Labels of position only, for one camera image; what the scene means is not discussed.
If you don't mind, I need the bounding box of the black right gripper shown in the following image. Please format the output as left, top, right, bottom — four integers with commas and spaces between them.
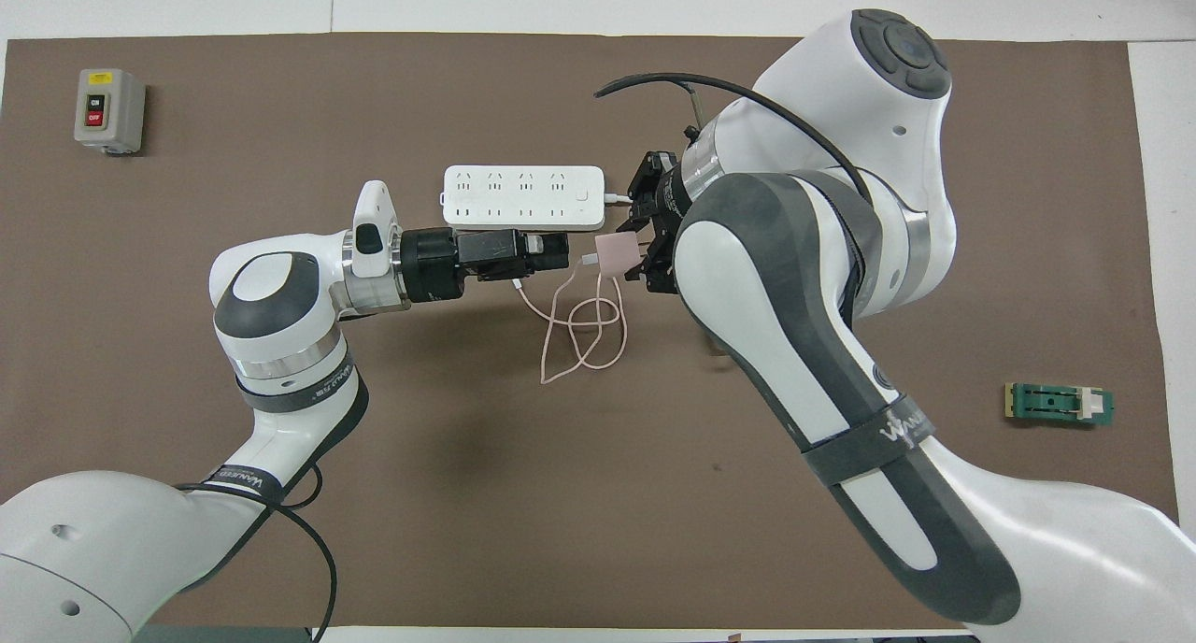
621, 152, 702, 293

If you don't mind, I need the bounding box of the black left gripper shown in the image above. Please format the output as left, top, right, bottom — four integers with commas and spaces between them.
404, 227, 569, 303

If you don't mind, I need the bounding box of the pink charger adapter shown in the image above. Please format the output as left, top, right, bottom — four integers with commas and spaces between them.
594, 233, 646, 278

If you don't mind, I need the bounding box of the pink charging cable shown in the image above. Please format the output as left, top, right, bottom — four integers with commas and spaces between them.
512, 250, 627, 385

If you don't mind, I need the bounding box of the white power strip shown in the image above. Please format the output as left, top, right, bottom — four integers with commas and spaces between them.
442, 164, 606, 232

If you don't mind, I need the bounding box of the brown table mat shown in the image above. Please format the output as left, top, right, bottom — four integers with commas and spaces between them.
0, 33, 1192, 630

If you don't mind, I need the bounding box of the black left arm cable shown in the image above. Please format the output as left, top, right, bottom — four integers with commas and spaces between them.
178, 465, 337, 643

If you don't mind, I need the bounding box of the green knife switch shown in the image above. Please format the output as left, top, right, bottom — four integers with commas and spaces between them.
1004, 382, 1115, 429

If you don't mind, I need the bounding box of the grey on-off switch box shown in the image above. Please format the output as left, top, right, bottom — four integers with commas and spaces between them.
74, 68, 147, 155

